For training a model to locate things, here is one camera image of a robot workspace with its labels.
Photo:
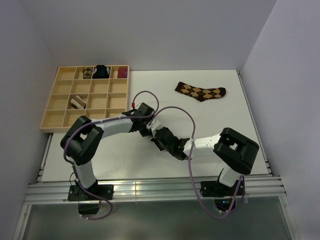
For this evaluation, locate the rolled red sock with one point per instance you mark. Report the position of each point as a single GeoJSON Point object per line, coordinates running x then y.
{"type": "Point", "coordinates": [122, 73]}

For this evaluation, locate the rolled black blue sock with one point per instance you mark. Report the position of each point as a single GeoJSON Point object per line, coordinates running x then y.
{"type": "Point", "coordinates": [101, 72]}

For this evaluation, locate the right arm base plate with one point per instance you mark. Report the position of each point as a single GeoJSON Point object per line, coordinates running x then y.
{"type": "Point", "coordinates": [214, 189]}

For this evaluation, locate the black white striped sock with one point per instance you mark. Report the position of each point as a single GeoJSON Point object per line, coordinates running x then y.
{"type": "Point", "coordinates": [153, 142]}

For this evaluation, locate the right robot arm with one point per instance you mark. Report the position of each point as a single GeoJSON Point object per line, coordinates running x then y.
{"type": "Point", "coordinates": [237, 151]}

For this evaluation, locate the wooden compartment tray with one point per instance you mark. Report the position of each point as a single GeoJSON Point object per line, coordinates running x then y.
{"type": "Point", "coordinates": [105, 97]}

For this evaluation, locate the tan brown striped sock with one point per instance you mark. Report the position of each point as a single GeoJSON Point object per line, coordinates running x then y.
{"type": "Point", "coordinates": [78, 103]}

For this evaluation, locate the rolled argyle sock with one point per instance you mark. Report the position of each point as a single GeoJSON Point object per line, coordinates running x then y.
{"type": "Point", "coordinates": [87, 72]}

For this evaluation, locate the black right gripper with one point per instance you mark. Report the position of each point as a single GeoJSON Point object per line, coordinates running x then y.
{"type": "Point", "coordinates": [155, 138]}

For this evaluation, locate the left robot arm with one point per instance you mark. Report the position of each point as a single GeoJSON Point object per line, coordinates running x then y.
{"type": "Point", "coordinates": [81, 141]}

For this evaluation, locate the aluminium rail frame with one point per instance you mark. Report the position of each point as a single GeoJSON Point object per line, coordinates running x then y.
{"type": "Point", "coordinates": [158, 208]}

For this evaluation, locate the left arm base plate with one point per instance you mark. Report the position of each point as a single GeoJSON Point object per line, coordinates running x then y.
{"type": "Point", "coordinates": [89, 200]}

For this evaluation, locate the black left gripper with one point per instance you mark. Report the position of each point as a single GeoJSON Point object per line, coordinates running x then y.
{"type": "Point", "coordinates": [145, 133]}

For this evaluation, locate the brown argyle sock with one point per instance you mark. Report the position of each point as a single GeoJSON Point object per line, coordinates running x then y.
{"type": "Point", "coordinates": [200, 94]}

